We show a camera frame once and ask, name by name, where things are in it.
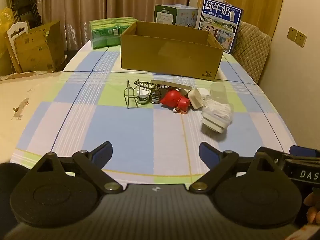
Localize quilted beige chair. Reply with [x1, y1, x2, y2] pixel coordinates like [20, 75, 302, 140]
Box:
[231, 21, 272, 84]

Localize red toy figure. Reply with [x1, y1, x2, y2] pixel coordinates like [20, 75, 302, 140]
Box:
[160, 89, 191, 114]

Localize green and white milk carton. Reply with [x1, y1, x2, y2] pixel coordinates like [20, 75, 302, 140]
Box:
[154, 4, 199, 28]

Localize person's right hand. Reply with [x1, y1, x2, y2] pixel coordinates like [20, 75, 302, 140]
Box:
[303, 191, 320, 224]

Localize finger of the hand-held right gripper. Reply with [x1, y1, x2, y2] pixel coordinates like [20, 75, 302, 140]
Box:
[257, 146, 292, 167]
[289, 145, 320, 158]

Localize green drink pack stack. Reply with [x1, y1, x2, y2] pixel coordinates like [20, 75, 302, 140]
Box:
[89, 17, 139, 50]

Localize blue milk carton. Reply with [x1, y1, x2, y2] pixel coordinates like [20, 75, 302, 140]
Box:
[198, 0, 244, 54]

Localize clear plastic cup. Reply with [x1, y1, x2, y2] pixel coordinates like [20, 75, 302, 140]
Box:
[210, 82, 229, 104]

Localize brown curtain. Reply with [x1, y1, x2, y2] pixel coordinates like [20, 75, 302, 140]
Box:
[32, 0, 193, 52]

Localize black wire rack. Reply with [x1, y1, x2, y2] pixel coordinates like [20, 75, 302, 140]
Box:
[134, 79, 180, 98]

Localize small white jar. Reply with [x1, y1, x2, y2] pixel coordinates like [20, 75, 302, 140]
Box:
[137, 89, 150, 105]

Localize folded cardboard boxes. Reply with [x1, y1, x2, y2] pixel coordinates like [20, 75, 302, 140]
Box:
[6, 21, 67, 73]

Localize white carved chair back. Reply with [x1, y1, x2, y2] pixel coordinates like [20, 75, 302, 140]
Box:
[7, 21, 30, 40]

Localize checked tablecloth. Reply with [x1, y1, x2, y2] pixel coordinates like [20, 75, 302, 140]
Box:
[10, 44, 298, 184]

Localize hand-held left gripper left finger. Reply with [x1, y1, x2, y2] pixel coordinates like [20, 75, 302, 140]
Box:
[30, 141, 124, 194]

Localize black folding ladder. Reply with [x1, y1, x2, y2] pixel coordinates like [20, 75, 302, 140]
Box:
[5, 0, 43, 29]

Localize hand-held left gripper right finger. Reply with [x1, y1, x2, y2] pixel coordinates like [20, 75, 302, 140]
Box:
[189, 142, 285, 193]

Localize miniature wire chair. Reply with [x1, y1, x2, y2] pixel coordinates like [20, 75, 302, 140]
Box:
[124, 79, 139, 109]

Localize brown cardboard box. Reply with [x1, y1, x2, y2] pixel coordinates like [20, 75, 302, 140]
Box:
[120, 21, 225, 81]

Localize beige printed sheet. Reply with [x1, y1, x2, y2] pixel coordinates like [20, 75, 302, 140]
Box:
[0, 70, 67, 164]

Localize white plastic case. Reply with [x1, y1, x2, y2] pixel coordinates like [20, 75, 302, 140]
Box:
[187, 88, 212, 110]

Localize white rectangular box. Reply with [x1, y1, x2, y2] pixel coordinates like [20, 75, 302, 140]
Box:
[201, 116, 231, 134]

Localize yellow plastic bag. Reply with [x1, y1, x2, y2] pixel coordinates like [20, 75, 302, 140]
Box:
[0, 7, 16, 77]

